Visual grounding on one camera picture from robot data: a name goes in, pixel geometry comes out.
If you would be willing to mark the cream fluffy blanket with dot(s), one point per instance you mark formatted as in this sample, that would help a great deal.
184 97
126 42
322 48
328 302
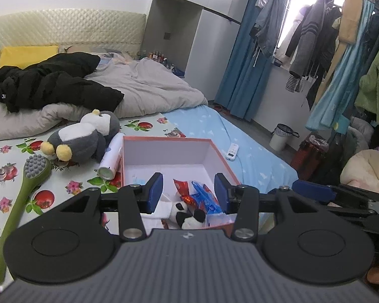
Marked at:
362 171

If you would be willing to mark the blue red plastic bag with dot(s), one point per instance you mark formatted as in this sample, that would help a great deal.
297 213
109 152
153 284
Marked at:
208 203

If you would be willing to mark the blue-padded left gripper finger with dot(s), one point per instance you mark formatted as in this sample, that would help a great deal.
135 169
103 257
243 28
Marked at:
134 199

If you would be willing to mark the light blue star sheet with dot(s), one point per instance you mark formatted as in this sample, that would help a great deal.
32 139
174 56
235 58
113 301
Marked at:
254 165

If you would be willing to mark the small panda plush toy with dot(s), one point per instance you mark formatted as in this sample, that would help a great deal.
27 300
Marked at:
185 219

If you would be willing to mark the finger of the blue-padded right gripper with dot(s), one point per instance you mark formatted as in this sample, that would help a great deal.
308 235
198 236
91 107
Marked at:
243 201

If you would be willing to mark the red foil wrapper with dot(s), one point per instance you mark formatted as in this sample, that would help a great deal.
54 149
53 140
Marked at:
184 193

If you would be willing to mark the grey duvet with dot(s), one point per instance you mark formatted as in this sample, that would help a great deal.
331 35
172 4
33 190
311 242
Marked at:
148 88

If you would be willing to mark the hanging clothes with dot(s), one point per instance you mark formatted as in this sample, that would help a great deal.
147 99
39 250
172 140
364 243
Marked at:
312 38

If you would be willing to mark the blue curtain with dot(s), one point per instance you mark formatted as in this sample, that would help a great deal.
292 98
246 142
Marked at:
246 75

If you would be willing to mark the small trash bin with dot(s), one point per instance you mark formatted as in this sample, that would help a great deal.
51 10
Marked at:
280 136

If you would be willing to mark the grey penguin plush toy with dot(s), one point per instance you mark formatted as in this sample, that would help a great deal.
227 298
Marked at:
84 140

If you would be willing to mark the white remote control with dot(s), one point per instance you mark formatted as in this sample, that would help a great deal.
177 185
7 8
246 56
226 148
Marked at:
232 152

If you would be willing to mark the pink cardboard box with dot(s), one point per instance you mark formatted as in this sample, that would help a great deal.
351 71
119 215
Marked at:
184 159

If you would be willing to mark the green massage hammer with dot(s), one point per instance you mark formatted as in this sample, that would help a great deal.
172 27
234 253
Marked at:
36 170

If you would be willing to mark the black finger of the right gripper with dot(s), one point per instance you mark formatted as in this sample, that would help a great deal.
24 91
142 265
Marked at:
350 202

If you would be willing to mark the white spray can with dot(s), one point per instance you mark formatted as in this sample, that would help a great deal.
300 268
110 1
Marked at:
111 159

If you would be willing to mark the black jacket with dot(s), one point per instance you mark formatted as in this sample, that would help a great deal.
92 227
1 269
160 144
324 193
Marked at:
59 79

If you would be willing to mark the white tissue paper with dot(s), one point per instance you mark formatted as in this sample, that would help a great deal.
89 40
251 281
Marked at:
161 213

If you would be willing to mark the grey wardrobe cabinet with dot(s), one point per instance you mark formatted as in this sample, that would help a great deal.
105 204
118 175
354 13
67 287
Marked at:
197 36

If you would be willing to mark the yellow pillow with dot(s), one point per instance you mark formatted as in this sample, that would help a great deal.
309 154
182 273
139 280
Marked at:
24 56

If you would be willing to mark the cream padded headboard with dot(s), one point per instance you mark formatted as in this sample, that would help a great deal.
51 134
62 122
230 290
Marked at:
64 27

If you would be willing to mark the blue surgical masks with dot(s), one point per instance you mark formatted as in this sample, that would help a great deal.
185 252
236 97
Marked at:
138 181

